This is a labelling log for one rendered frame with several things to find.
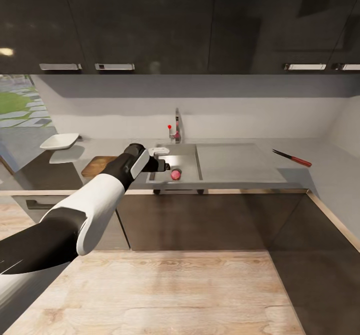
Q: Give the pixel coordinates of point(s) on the vidalia onion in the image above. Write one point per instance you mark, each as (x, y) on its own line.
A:
(175, 175)

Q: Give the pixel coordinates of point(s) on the bowl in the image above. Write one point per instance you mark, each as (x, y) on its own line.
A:
(60, 142)

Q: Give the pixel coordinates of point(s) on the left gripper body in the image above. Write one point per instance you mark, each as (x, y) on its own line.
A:
(157, 166)

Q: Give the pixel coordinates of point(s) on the cutting board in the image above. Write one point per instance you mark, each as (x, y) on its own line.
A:
(97, 165)

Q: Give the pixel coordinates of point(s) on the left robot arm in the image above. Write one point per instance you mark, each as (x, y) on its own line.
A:
(32, 259)

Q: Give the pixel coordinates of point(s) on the cabinet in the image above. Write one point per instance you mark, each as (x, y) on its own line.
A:
(285, 37)
(105, 37)

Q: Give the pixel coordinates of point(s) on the dishwasher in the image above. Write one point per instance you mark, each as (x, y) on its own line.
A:
(37, 206)

